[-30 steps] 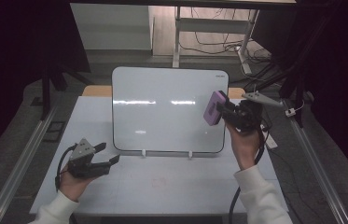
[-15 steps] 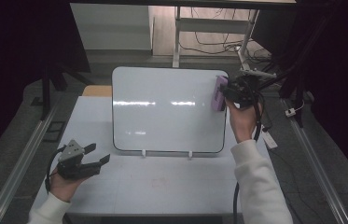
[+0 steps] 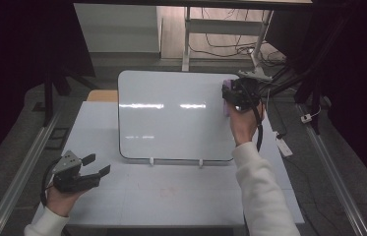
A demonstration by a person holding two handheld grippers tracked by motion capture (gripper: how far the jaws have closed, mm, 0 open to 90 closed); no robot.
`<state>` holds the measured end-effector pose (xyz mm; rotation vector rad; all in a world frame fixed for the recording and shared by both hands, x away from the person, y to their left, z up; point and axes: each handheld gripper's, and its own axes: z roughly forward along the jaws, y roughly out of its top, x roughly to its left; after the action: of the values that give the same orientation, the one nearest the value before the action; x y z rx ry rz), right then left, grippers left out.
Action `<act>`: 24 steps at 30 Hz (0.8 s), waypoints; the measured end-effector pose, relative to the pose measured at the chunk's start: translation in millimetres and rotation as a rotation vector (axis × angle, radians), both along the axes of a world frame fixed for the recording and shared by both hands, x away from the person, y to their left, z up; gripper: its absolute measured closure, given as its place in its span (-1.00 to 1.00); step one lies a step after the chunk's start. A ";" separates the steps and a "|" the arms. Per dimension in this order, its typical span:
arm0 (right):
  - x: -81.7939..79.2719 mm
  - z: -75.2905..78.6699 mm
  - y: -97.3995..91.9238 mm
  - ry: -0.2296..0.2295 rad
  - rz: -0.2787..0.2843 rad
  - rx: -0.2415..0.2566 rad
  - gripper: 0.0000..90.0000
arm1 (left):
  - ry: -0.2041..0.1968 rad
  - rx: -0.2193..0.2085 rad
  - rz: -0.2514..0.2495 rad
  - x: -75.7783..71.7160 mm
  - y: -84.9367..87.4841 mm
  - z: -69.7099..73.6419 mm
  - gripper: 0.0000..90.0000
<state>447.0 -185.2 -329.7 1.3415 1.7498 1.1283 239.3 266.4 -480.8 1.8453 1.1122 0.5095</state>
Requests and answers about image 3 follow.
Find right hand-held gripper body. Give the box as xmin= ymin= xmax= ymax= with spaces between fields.
xmin=230 ymin=76 xmax=264 ymax=113

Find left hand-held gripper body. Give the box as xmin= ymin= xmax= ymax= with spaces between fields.
xmin=52 ymin=149 xmax=102 ymax=194

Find white whiteboard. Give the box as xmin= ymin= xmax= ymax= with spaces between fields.
xmin=117 ymin=69 xmax=242 ymax=162

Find person's left hand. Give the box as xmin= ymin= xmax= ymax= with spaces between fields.
xmin=45 ymin=184 xmax=88 ymax=218

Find person's right hand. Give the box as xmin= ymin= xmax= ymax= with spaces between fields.
xmin=227 ymin=100 xmax=267 ymax=148

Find black floor plate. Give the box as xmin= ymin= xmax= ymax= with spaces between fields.
xmin=44 ymin=127 xmax=71 ymax=151

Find black metal stand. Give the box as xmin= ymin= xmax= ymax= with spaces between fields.
xmin=259 ymin=13 xmax=356 ymax=136
xmin=40 ymin=63 xmax=100 ymax=128

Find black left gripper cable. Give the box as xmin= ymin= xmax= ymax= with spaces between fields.
xmin=39 ymin=156 xmax=65 ymax=207

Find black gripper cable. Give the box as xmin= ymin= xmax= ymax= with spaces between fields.
xmin=240 ymin=83 xmax=265 ymax=153
xmin=39 ymin=156 xmax=65 ymax=207

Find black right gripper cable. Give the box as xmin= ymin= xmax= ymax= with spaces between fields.
xmin=240 ymin=83 xmax=265 ymax=153

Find black floor cables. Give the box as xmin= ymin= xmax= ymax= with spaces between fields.
xmin=189 ymin=7 xmax=287 ymax=68

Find aluminium rail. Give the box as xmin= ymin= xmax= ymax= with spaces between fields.
xmin=0 ymin=106 xmax=65 ymax=236
xmin=296 ymin=103 xmax=367 ymax=236

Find white plug with cable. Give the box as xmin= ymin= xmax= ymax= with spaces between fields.
xmin=300 ymin=105 xmax=323 ymax=125

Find white desk frame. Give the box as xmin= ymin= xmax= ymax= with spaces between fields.
xmin=181 ymin=6 xmax=275 ymax=83

